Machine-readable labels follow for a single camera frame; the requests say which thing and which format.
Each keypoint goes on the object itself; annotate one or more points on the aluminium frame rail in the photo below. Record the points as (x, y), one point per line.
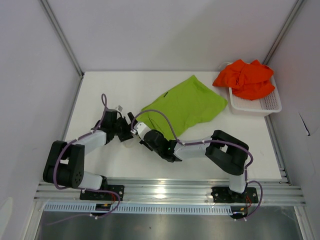
(177, 191)

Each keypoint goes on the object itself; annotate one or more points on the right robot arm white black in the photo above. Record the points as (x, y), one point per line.
(227, 152)

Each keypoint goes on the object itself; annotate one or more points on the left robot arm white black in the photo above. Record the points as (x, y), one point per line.
(65, 165)

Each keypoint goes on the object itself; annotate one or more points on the orange shorts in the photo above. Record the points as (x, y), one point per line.
(249, 81)

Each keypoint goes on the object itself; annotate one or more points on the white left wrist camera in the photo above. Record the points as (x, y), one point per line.
(119, 108)

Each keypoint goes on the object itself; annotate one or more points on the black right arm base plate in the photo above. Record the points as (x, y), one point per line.
(222, 194)

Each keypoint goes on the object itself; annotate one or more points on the white slotted cable duct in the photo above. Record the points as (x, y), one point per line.
(133, 208)

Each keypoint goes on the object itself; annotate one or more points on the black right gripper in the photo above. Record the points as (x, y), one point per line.
(145, 144)

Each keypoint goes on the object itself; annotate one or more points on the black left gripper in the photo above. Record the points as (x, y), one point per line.
(128, 134)

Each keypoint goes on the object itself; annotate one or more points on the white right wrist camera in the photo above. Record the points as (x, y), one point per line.
(141, 129)

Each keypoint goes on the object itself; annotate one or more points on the corner aluminium post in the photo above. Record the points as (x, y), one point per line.
(288, 23)
(61, 36)

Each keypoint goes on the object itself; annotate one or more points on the white plastic perforated basket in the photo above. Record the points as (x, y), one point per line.
(259, 107)

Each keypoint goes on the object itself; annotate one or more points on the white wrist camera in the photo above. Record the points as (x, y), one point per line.
(141, 129)
(119, 108)

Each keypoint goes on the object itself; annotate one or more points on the right corner aluminium post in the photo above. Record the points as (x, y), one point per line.
(288, 23)

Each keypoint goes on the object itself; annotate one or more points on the lime green shorts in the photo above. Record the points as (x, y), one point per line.
(183, 106)

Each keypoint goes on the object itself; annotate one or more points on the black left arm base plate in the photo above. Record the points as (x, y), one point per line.
(102, 196)

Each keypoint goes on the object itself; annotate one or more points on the left corner aluminium post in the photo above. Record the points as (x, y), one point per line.
(61, 36)

